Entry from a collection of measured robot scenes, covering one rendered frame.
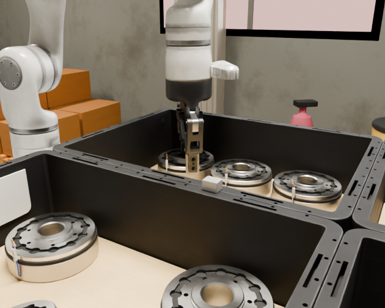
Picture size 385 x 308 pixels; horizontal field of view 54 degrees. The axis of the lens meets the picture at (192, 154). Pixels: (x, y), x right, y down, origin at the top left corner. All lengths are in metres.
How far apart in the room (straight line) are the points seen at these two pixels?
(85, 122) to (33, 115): 2.45
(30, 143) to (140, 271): 0.42
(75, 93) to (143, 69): 0.65
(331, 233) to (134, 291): 0.21
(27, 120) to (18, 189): 0.26
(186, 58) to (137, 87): 2.97
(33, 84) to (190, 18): 0.32
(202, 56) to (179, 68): 0.04
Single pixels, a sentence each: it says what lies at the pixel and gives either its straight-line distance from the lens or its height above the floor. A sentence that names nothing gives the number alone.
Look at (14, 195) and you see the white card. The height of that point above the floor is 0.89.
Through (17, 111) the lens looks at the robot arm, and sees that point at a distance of 0.78.
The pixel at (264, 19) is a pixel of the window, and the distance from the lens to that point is 2.77.
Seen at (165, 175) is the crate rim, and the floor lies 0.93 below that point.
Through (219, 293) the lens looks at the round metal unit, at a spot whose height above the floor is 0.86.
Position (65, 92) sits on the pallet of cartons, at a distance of 3.51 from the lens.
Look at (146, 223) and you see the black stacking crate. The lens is 0.46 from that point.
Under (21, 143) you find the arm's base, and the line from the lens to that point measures 0.80.
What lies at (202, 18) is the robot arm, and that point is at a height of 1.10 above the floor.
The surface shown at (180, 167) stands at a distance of 0.65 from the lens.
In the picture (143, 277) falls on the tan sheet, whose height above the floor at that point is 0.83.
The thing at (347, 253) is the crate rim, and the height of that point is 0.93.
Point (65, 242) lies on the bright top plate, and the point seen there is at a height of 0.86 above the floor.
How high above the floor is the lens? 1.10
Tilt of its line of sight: 20 degrees down
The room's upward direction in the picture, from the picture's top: straight up
